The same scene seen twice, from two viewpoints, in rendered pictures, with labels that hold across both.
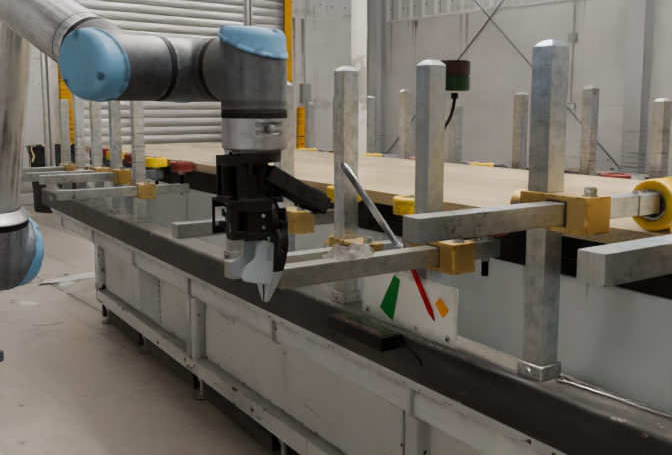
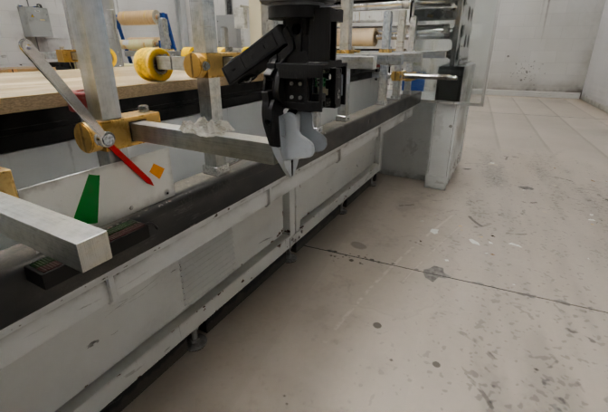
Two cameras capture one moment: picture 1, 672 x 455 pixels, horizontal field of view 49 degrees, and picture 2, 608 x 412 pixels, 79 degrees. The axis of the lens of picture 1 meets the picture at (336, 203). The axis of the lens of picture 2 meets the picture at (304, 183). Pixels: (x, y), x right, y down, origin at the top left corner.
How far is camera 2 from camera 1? 1.34 m
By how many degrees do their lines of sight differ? 112
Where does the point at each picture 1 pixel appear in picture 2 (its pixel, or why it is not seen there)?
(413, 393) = (111, 280)
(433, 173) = (106, 49)
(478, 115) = not seen: outside the picture
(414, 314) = (127, 196)
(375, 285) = (56, 205)
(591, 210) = not seen: hidden behind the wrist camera
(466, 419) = (169, 247)
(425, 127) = not seen: outside the picture
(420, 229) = not seen: hidden behind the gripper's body
